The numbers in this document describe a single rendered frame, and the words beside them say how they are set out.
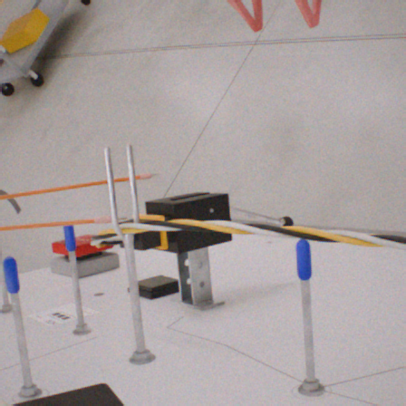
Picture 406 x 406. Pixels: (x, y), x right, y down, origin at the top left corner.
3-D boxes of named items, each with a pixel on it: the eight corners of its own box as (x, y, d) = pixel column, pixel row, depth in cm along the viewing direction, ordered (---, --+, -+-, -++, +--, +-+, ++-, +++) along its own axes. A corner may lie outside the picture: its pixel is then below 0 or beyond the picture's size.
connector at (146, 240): (188, 237, 51) (185, 213, 51) (140, 251, 48) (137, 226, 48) (164, 235, 53) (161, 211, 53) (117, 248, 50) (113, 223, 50)
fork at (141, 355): (147, 352, 43) (123, 144, 41) (162, 358, 42) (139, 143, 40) (122, 360, 42) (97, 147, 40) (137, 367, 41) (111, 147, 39)
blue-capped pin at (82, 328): (95, 331, 49) (81, 221, 47) (78, 336, 48) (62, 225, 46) (86, 327, 50) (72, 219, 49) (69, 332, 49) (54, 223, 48)
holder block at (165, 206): (233, 240, 53) (228, 193, 53) (178, 255, 50) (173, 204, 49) (202, 236, 57) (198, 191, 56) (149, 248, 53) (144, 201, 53)
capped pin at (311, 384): (294, 395, 34) (285, 242, 33) (301, 383, 36) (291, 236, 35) (322, 396, 34) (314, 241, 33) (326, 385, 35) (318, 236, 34)
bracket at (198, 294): (225, 304, 53) (219, 245, 52) (202, 311, 51) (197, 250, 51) (191, 294, 56) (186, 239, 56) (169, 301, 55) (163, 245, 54)
